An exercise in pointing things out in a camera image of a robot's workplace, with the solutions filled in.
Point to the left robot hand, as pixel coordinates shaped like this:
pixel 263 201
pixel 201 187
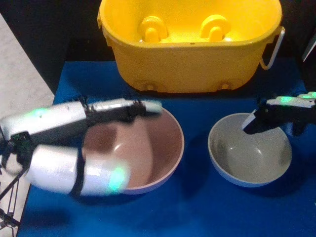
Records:
pixel 61 116

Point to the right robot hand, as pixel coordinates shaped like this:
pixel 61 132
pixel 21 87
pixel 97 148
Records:
pixel 276 116

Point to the small pale grey bowl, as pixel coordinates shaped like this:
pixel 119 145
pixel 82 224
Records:
pixel 247 158

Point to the large pink bowl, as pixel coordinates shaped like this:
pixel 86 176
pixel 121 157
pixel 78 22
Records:
pixel 148 153

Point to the yellow plastic bucket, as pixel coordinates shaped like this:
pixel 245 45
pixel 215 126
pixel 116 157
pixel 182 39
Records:
pixel 187 64

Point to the black tripod stand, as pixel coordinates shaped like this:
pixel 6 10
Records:
pixel 12 221

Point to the blue table cloth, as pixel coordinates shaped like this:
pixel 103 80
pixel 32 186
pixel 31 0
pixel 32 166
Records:
pixel 187 209

